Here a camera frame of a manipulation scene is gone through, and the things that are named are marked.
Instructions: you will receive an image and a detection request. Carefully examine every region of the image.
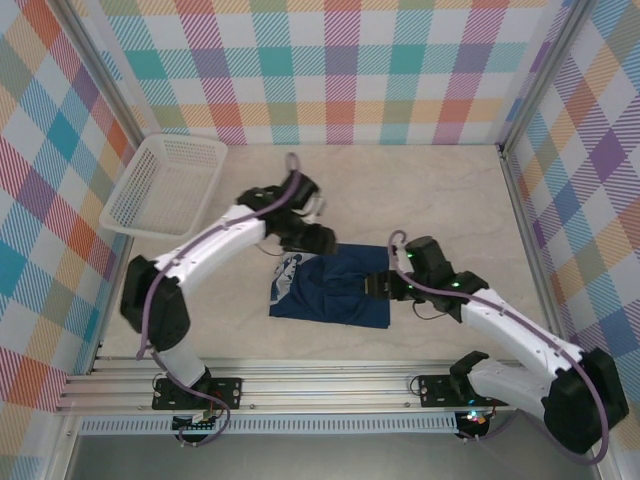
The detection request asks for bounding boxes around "dark blue t-shirt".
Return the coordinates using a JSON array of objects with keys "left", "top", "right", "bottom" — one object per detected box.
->
[{"left": 268, "top": 243, "right": 392, "bottom": 330}]

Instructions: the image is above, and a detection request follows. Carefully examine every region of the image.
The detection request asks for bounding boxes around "aluminium floor edge profile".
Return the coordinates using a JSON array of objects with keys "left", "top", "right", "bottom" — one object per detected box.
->
[{"left": 498, "top": 143, "right": 624, "bottom": 480}]

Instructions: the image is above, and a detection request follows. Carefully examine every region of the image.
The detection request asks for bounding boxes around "white plastic mesh basket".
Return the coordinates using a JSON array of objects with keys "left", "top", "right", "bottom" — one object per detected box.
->
[{"left": 98, "top": 133, "right": 230, "bottom": 239}]

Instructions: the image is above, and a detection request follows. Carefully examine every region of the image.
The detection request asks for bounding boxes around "small circuit board with lights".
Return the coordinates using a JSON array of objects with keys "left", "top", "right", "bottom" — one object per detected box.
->
[{"left": 458, "top": 409, "right": 490, "bottom": 429}]

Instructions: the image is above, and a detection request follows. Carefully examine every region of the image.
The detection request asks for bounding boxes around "grey metal front panel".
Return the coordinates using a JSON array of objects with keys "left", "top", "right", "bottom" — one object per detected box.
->
[{"left": 64, "top": 432, "right": 601, "bottom": 480}]

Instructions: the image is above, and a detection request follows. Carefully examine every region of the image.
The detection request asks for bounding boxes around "small black circuit board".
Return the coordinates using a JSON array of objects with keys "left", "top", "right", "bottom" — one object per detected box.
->
[{"left": 172, "top": 413, "right": 220, "bottom": 432}]

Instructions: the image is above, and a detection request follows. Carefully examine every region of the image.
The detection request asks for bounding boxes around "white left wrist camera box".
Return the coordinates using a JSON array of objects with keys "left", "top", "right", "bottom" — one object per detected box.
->
[{"left": 304, "top": 193, "right": 329, "bottom": 224}]

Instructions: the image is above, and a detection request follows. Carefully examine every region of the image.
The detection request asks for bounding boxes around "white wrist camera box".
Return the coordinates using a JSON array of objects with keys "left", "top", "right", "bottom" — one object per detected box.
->
[
  {"left": 388, "top": 243, "right": 411, "bottom": 274},
  {"left": 304, "top": 193, "right": 329, "bottom": 224}
]

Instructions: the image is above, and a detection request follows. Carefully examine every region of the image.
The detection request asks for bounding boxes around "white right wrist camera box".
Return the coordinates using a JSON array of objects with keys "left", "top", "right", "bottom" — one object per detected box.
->
[{"left": 388, "top": 243, "right": 411, "bottom": 274}]

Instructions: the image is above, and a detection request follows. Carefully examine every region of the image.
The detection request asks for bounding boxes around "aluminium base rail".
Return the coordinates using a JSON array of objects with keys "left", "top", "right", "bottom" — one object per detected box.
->
[{"left": 54, "top": 354, "right": 551, "bottom": 414}]

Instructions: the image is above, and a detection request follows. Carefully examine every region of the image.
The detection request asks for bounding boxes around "white slotted cable duct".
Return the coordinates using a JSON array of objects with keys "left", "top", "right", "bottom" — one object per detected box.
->
[{"left": 79, "top": 412, "right": 459, "bottom": 435}]

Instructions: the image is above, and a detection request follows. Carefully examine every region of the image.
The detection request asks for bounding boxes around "aluminium frame post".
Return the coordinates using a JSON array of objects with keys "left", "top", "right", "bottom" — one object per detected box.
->
[
  {"left": 497, "top": 0, "right": 594, "bottom": 151},
  {"left": 58, "top": 0, "right": 151, "bottom": 146}
]

